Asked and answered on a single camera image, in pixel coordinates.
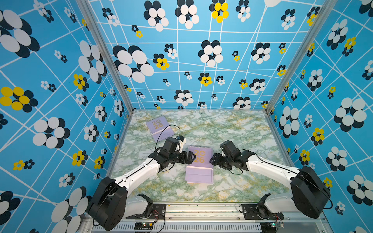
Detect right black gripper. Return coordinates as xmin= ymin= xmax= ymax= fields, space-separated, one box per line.
xmin=208 ymin=153 xmax=233 ymax=170

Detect purple calendar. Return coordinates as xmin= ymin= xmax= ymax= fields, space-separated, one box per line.
xmin=146 ymin=116 xmax=174 ymax=142
xmin=185 ymin=146 xmax=213 ymax=184

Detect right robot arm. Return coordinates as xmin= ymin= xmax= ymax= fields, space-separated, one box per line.
xmin=210 ymin=140 xmax=331 ymax=219

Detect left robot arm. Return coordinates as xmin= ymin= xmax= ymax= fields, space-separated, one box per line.
xmin=86 ymin=136 xmax=196 ymax=231

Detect left circuit board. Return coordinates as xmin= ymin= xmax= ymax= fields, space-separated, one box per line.
xmin=134 ymin=222 xmax=154 ymax=232

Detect circuit board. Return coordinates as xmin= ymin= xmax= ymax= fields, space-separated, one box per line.
xmin=260 ymin=222 xmax=284 ymax=233
xmin=134 ymin=222 xmax=154 ymax=232

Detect right circuit board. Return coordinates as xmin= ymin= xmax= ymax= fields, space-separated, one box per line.
xmin=260 ymin=222 xmax=284 ymax=233

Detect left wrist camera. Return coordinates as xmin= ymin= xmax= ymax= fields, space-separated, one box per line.
xmin=176 ymin=135 xmax=186 ymax=150

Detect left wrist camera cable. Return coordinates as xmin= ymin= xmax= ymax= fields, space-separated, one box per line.
xmin=154 ymin=124 xmax=181 ymax=152

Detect aluminium front rail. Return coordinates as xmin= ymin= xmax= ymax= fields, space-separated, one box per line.
xmin=77 ymin=201 xmax=334 ymax=233

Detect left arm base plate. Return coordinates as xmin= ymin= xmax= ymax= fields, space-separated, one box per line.
xmin=126 ymin=203 xmax=166 ymax=220

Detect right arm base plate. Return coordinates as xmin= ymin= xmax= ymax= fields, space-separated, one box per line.
xmin=239 ymin=204 xmax=284 ymax=221

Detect left aluminium corner post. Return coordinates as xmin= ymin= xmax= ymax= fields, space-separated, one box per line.
xmin=76 ymin=0 xmax=134 ymax=116

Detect aluminium corner post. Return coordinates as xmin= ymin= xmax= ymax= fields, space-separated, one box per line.
xmin=265 ymin=0 xmax=338 ymax=115
xmin=76 ymin=0 xmax=134 ymax=116

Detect right aluminium corner post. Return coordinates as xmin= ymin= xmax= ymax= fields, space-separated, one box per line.
xmin=265 ymin=0 xmax=338 ymax=115

